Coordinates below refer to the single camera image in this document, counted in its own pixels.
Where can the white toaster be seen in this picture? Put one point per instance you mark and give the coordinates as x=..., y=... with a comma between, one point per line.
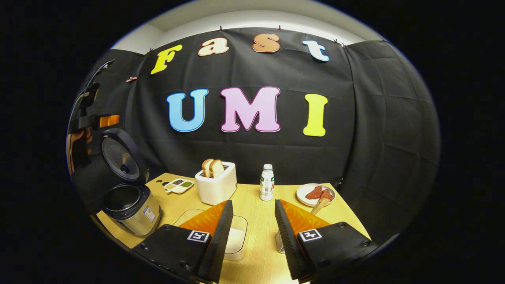
x=216, y=189

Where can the black backdrop cloth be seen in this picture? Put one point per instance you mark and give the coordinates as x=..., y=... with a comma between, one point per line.
x=375, y=118

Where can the white round plate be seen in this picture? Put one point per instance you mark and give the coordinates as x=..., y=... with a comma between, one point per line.
x=302, y=194

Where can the white divided condiment tray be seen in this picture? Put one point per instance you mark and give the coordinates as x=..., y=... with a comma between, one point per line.
x=179, y=185

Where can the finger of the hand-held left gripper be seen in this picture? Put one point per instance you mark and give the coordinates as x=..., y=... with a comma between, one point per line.
x=109, y=120

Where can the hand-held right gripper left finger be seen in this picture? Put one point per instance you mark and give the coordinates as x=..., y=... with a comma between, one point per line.
x=217, y=244

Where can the white rice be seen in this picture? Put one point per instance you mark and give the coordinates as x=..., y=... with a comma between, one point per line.
x=236, y=240

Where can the dark grey rice cooker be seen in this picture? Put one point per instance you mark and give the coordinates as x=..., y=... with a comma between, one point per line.
x=132, y=213

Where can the white milk bottle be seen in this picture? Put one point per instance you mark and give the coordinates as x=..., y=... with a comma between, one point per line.
x=267, y=183

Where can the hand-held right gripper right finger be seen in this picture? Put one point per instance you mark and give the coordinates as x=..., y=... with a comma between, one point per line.
x=288, y=244

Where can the clear plastic rice container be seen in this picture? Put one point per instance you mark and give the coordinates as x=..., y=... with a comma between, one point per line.
x=240, y=223

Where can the wooden spoon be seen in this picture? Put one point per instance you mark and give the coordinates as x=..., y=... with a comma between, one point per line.
x=320, y=206

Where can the toasted bread slice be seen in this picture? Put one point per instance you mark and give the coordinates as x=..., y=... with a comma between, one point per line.
x=206, y=167
x=217, y=168

